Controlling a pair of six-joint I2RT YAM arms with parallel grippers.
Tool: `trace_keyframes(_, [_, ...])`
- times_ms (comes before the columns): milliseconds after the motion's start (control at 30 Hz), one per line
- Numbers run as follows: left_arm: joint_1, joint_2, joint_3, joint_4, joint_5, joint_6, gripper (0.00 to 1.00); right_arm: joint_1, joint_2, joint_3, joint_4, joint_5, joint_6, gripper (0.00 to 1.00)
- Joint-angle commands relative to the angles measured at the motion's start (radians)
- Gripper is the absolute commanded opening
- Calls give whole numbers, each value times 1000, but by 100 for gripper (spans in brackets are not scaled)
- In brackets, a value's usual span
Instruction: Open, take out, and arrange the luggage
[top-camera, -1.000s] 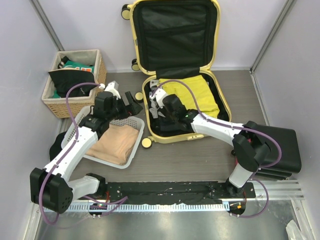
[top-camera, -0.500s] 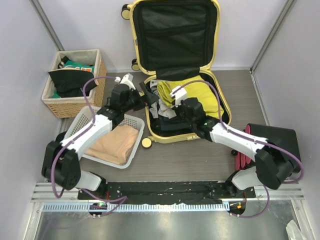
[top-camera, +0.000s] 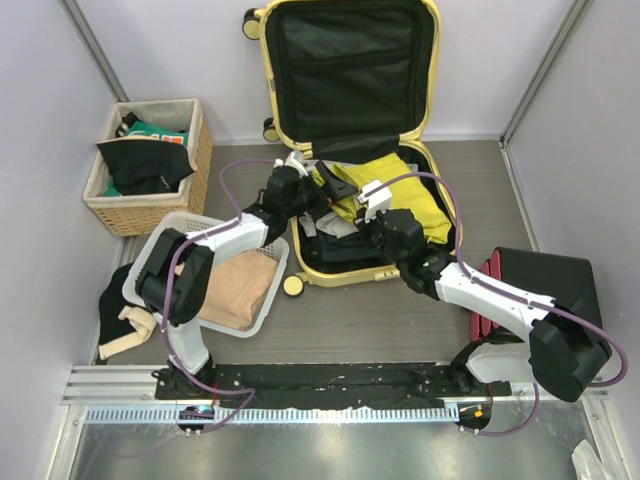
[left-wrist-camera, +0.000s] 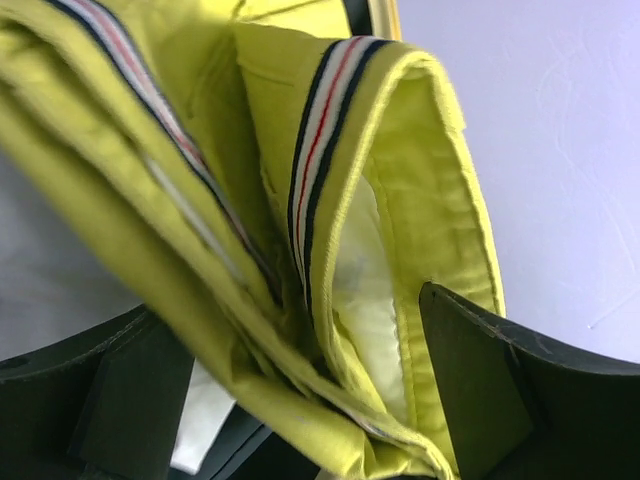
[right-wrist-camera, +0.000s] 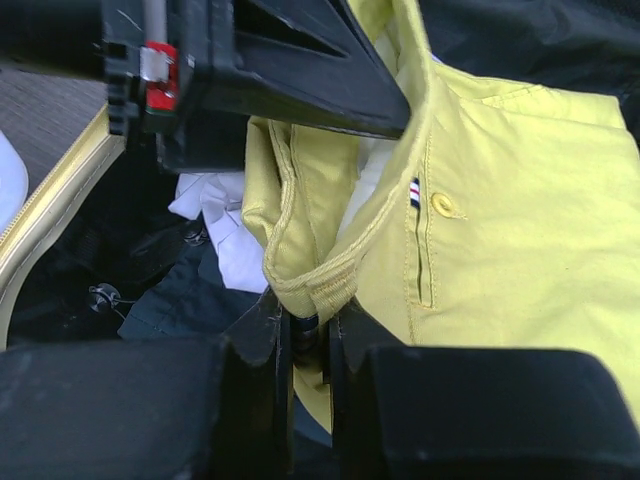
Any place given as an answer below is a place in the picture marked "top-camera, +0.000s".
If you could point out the dark folded garment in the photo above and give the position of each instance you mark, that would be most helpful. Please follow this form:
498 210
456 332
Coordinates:
352 248

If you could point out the yellow hard-shell suitcase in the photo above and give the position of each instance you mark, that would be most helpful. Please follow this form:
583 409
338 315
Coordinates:
350 82

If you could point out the black garment in basket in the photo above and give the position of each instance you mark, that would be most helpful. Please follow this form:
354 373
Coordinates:
145 166

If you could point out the white perforated plastic basket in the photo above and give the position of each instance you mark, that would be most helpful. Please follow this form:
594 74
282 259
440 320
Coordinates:
185 222

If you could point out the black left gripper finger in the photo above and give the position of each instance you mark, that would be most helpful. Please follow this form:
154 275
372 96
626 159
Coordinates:
335 192
325 173

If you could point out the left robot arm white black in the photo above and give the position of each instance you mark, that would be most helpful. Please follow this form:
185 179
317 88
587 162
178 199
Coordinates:
174 278

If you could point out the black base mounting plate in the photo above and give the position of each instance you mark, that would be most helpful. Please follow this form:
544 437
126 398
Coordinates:
351 385

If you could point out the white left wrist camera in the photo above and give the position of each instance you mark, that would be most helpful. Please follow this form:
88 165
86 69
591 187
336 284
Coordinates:
295 160

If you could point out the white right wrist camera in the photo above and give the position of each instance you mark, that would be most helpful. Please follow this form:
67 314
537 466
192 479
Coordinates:
373 198

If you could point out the crumpled white plastic sheet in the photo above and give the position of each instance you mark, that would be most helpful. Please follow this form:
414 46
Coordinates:
587 464

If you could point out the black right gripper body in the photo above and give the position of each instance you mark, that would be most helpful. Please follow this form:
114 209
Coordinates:
376 228

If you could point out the white slotted cable duct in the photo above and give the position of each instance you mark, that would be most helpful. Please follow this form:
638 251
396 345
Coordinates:
198 414

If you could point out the green printed garment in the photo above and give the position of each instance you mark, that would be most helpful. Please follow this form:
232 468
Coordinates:
156 132

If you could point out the woven wicker laundry basket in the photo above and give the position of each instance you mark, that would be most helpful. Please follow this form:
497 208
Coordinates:
134 215

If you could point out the black storage box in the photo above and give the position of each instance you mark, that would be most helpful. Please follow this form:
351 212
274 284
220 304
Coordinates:
569 280

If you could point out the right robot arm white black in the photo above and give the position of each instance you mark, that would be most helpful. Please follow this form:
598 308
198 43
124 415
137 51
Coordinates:
563 351

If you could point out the beige garment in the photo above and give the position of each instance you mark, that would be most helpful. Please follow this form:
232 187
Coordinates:
237 289

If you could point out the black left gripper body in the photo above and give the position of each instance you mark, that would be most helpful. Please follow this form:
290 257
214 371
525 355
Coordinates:
309 198

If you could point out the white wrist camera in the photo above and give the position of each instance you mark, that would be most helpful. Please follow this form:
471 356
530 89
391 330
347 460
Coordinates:
295 160
373 198

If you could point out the yellow-green garment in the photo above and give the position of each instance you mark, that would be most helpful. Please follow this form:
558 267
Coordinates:
406 194

